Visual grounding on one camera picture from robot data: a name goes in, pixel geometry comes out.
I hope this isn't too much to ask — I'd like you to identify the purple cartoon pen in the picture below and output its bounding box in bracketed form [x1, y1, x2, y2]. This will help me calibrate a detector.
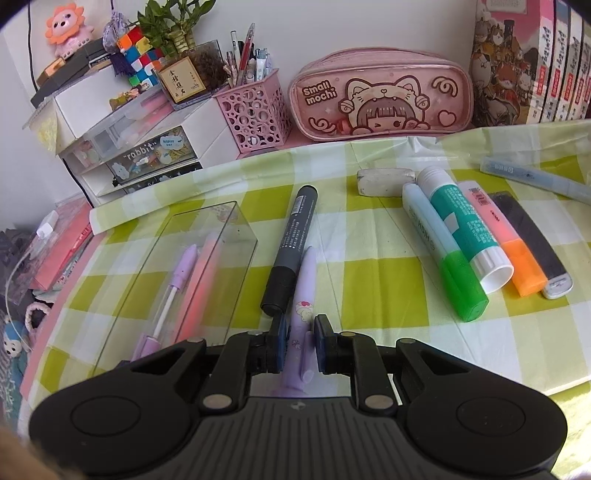
[273, 246, 317, 398]

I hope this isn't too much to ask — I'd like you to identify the black grey marker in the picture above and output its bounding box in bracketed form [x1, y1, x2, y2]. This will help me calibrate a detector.
[260, 185, 318, 317]

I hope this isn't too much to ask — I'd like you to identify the clear plastic organizer box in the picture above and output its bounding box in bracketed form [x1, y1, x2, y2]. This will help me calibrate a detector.
[92, 201, 257, 375]

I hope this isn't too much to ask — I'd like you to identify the green cap highlighter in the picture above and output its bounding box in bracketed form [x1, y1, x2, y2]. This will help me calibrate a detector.
[402, 183, 489, 322]

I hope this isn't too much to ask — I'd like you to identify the light blue pen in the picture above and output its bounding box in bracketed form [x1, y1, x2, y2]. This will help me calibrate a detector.
[480, 158, 591, 205]

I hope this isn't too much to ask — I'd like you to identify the lilac slim pen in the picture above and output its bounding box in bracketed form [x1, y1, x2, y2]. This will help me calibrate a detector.
[131, 244, 198, 361]

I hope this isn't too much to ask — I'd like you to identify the pink highlighter pen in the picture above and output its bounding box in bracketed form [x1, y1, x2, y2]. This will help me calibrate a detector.
[174, 232, 219, 342]

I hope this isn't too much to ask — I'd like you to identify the green checked tablecloth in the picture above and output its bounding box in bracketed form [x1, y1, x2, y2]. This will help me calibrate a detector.
[21, 120, 590, 478]

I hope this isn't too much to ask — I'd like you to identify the teal white glue stick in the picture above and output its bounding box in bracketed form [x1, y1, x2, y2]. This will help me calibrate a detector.
[417, 166, 514, 294]

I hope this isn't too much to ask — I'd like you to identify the white eraser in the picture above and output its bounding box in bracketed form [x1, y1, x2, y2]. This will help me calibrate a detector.
[356, 168, 416, 197]

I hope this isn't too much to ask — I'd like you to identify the red pink book stack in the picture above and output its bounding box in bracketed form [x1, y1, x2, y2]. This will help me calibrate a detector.
[24, 196, 93, 291]

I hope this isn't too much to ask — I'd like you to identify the black white flat eraser case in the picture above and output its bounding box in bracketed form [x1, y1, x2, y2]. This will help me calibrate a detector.
[491, 191, 574, 300]

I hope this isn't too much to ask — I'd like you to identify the white charger plug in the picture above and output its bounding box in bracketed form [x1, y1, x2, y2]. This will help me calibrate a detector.
[36, 210, 59, 239]

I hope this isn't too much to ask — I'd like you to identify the pink perforated pen holder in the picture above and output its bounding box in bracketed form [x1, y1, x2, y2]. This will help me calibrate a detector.
[214, 69, 293, 154]

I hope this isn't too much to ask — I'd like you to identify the white drawer organizer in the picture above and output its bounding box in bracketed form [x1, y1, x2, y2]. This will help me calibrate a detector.
[25, 67, 238, 206]

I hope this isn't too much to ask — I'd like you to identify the pink cartoon pencil case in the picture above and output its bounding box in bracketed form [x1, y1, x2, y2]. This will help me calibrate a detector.
[288, 47, 474, 142]

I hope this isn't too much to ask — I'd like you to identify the lucky bamboo plant pot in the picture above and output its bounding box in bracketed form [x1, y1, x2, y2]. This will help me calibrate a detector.
[137, 1, 228, 109]

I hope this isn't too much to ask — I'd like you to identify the colourful rubik cube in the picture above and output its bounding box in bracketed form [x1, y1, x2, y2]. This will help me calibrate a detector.
[117, 26, 165, 88]

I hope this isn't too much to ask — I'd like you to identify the black box under lion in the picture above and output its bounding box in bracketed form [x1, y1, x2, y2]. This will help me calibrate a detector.
[30, 39, 110, 108]

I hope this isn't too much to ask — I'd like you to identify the boxed comic book set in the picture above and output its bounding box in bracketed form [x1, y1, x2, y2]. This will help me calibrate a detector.
[470, 0, 590, 127]

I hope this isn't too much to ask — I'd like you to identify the orange lion figurine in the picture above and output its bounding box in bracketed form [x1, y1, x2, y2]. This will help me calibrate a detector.
[45, 2, 94, 60]

